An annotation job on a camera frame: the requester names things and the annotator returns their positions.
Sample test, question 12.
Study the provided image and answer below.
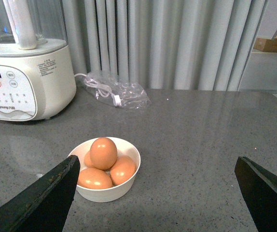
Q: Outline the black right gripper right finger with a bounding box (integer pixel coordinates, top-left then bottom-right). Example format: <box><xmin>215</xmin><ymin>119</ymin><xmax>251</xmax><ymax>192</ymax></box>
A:
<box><xmin>235</xmin><ymin>157</ymin><xmax>277</xmax><ymax>232</ymax></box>

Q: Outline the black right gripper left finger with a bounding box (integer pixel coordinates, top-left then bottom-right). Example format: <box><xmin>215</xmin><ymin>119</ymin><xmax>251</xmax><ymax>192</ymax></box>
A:
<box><xmin>0</xmin><ymin>155</ymin><xmax>80</xmax><ymax>232</ymax></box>

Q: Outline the brown top egg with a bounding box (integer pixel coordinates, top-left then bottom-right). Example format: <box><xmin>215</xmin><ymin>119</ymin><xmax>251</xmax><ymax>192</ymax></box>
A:
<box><xmin>90</xmin><ymin>137</ymin><xmax>117</xmax><ymax>170</ymax></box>

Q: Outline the brown egg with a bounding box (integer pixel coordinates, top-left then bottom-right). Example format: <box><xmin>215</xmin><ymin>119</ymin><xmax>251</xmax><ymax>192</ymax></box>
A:
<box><xmin>84</xmin><ymin>151</ymin><xmax>95</xmax><ymax>168</ymax></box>
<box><xmin>90</xmin><ymin>137</ymin><xmax>117</xmax><ymax>170</ymax></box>
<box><xmin>77</xmin><ymin>168</ymin><xmax>113</xmax><ymax>189</ymax></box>
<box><xmin>110</xmin><ymin>155</ymin><xmax>137</xmax><ymax>186</ymax></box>

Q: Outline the brown front egg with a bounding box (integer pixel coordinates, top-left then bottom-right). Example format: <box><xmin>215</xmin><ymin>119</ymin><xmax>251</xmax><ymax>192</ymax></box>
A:
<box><xmin>77</xmin><ymin>168</ymin><xmax>113</xmax><ymax>189</ymax></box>

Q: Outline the brown back egg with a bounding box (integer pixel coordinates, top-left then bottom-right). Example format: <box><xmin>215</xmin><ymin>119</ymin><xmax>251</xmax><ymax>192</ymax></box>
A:
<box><xmin>84</xmin><ymin>151</ymin><xmax>95</xmax><ymax>168</ymax></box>

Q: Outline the brown right egg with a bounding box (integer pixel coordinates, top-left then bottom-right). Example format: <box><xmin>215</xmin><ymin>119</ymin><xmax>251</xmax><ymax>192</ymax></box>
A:
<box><xmin>110</xmin><ymin>155</ymin><xmax>137</xmax><ymax>186</ymax></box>

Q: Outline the brown cardboard box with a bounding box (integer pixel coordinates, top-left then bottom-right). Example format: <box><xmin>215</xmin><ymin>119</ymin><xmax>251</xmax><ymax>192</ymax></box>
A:
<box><xmin>253</xmin><ymin>37</ymin><xmax>277</xmax><ymax>52</ymax></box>

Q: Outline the white round bowl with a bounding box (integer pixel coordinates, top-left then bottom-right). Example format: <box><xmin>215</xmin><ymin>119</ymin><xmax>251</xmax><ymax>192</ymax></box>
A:
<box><xmin>70</xmin><ymin>137</ymin><xmax>141</xmax><ymax>203</ymax></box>

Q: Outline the white soy milk maker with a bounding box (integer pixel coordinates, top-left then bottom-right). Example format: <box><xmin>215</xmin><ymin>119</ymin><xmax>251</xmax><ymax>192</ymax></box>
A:
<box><xmin>0</xmin><ymin>0</ymin><xmax>76</xmax><ymax>121</ymax></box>

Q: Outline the clear plastic bag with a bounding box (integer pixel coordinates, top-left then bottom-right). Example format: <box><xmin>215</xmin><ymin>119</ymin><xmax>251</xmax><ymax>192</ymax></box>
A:
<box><xmin>75</xmin><ymin>71</ymin><xmax>151</xmax><ymax>109</ymax></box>

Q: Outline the grey pleated curtain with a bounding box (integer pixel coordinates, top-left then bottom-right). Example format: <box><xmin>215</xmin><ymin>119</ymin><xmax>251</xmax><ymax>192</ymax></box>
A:
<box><xmin>62</xmin><ymin>0</ymin><xmax>267</xmax><ymax>91</ymax></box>

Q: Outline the white power cable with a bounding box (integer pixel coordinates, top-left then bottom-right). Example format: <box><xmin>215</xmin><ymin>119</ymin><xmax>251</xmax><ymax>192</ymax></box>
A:
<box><xmin>74</xmin><ymin>73</ymin><xmax>122</xmax><ymax>107</ymax></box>

